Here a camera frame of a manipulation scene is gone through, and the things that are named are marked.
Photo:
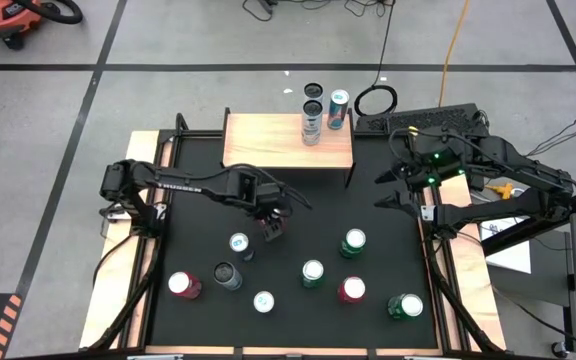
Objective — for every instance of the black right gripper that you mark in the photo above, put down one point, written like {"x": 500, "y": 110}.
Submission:
{"x": 433, "y": 170}

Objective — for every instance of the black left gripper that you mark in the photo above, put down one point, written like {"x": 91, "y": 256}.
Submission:
{"x": 263, "y": 197}

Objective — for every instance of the blue silver Red Bull can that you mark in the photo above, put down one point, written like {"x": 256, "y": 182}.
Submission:
{"x": 338, "y": 112}
{"x": 264, "y": 302}
{"x": 239, "y": 242}

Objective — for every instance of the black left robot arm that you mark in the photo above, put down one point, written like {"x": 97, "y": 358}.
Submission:
{"x": 178, "y": 182}

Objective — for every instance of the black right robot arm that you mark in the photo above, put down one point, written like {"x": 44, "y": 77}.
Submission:
{"x": 498, "y": 210}

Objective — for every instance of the small wooden shelf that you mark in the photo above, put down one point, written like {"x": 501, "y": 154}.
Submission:
{"x": 268, "y": 147}

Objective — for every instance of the green Sprite can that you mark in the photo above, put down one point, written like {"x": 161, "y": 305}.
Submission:
{"x": 313, "y": 270}
{"x": 405, "y": 306}
{"x": 354, "y": 240}

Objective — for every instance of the black perforated case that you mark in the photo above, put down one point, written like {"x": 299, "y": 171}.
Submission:
{"x": 418, "y": 120}

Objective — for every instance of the orange power plug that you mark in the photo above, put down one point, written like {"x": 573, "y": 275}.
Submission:
{"x": 504, "y": 191}

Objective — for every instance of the white paper sheet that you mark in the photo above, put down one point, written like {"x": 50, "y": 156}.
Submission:
{"x": 510, "y": 250}

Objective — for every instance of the black beam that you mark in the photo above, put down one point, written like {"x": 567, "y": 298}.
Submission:
{"x": 518, "y": 237}

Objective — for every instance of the black caster wheel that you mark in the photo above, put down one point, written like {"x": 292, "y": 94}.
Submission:
{"x": 559, "y": 349}

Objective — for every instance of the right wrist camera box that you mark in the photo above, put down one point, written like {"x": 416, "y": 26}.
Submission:
{"x": 428, "y": 142}

